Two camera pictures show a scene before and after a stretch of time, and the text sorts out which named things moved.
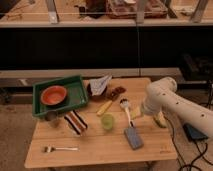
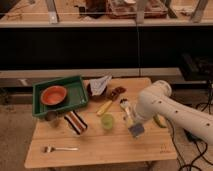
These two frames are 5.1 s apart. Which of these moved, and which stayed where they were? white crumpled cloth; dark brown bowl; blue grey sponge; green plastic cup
Moved: blue grey sponge
Stayed: dark brown bowl; white crumpled cloth; green plastic cup
